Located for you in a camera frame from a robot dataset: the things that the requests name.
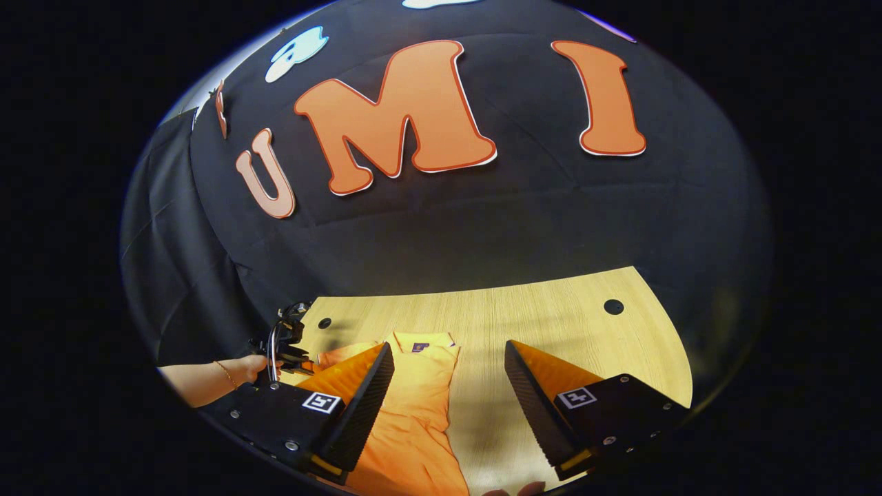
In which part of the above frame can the black backdrop cloth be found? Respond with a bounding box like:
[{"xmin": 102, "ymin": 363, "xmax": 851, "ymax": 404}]
[{"xmin": 121, "ymin": 0, "xmax": 772, "ymax": 386}]

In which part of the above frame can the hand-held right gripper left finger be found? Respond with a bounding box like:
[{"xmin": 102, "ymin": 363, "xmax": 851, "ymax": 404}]
[{"xmin": 200, "ymin": 342, "xmax": 396, "ymax": 485}]

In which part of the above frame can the orange T-shirt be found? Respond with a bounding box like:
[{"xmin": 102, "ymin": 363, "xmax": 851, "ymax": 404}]
[{"xmin": 314, "ymin": 331, "xmax": 471, "ymax": 496}]

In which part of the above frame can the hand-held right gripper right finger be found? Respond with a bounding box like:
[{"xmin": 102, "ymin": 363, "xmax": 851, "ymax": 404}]
[{"xmin": 504, "ymin": 340, "xmax": 690, "ymax": 482}]

